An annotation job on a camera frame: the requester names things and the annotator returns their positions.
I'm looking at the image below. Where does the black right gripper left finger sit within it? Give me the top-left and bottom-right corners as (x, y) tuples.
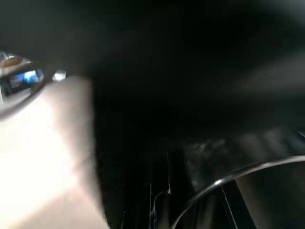
(120, 152), (173, 229)

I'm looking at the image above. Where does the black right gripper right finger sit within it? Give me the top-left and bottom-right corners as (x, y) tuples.
(220, 179), (243, 229)

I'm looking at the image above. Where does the metal cup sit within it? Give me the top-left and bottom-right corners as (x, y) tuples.
(170, 155), (305, 229)

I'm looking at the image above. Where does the black drawstring pouch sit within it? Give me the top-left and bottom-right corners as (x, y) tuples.
(0, 0), (305, 229)

